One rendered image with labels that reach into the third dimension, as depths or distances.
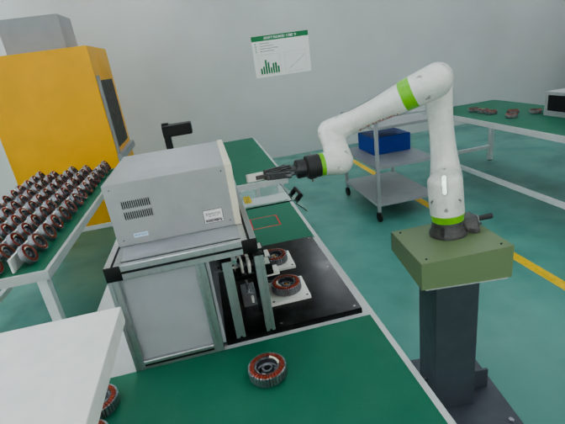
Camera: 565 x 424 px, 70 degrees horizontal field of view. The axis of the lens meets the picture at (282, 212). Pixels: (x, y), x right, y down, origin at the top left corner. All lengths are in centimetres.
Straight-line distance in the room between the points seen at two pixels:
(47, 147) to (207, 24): 297
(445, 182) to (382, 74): 578
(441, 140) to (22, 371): 154
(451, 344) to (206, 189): 123
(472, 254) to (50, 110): 439
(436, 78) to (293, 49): 537
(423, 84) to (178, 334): 118
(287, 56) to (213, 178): 560
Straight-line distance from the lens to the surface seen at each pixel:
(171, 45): 665
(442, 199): 165
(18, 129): 517
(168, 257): 122
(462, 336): 194
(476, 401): 224
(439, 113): 175
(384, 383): 122
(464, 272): 161
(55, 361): 78
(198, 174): 127
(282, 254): 174
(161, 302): 130
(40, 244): 270
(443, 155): 178
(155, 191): 129
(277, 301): 151
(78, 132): 500
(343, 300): 149
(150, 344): 139
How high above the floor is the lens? 161
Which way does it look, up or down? 21 degrees down
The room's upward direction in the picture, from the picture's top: 8 degrees counter-clockwise
